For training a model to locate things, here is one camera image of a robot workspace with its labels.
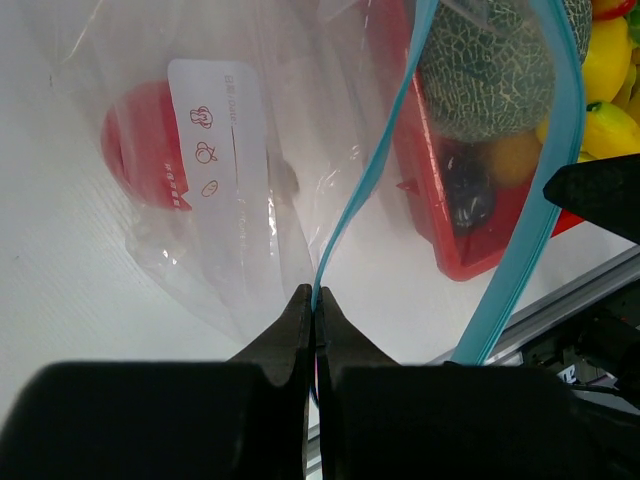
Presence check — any yellow banana bunch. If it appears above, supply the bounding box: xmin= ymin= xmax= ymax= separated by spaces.
xmin=563 ymin=1 xmax=639 ymax=162

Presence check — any clear zip top bag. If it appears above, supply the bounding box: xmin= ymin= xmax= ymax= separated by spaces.
xmin=29 ymin=0 xmax=586 ymax=369

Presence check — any green netted melon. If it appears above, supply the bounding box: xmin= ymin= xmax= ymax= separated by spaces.
xmin=417 ymin=0 xmax=594 ymax=143

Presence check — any aluminium front rail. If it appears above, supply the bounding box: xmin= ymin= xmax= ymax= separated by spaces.
xmin=299 ymin=244 xmax=640 ymax=480

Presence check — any brown kiwi fruit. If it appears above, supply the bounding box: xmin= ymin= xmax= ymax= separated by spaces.
xmin=486 ymin=131 xmax=542 ymax=188

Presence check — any red apple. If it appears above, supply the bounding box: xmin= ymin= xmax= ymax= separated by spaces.
xmin=100 ymin=80 xmax=191 ymax=212

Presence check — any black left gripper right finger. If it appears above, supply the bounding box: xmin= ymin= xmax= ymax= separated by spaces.
xmin=314 ymin=289 xmax=639 ymax=479

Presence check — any red plastic tray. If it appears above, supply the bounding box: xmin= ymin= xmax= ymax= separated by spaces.
xmin=366 ymin=1 xmax=585 ymax=281

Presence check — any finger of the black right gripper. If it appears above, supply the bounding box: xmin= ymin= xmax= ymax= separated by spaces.
xmin=543 ymin=154 xmax=639 ymax=244

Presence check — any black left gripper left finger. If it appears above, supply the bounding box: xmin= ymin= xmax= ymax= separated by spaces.
xmin=1 ymin=285 xmax=312 ymax=479

